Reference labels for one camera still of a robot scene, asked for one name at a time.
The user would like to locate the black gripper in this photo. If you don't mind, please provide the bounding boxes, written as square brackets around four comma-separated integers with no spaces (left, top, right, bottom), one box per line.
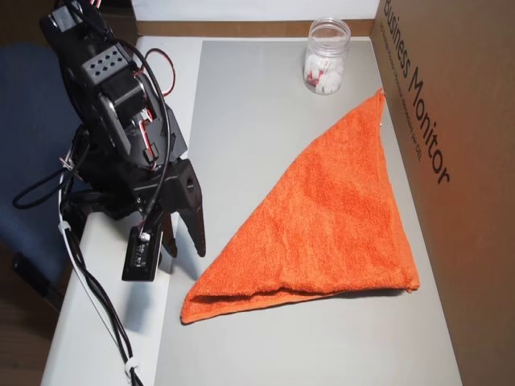
[132,158,208,258]

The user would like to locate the orange terry towel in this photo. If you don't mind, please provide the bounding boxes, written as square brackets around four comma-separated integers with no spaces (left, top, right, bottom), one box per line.
[179,87,422,325]

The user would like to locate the blue office chair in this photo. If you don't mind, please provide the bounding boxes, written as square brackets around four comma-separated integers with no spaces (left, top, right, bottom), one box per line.
[0,43,88,310]

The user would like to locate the brown cardboard strip panel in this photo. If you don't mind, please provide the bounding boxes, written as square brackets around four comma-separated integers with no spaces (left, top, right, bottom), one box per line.
[134,18,381,40]

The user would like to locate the clear plastic jar white contents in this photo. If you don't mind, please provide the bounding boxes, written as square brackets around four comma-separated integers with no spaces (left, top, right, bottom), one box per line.
[302,16,350,96]

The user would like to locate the brown cardboard monitor box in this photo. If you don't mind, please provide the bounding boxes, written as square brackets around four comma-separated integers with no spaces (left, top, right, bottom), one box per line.
[369,0,515,386]

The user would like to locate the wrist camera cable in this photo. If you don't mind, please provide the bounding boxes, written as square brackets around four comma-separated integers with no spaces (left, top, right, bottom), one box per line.
[80,0,170,242]

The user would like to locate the black cable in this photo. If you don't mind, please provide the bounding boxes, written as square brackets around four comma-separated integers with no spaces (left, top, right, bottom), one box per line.
[58,192,140,386]
[12,172,146,386]

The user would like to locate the white cable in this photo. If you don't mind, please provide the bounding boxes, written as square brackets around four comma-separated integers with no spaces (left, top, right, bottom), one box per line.
[58,160,134,386]

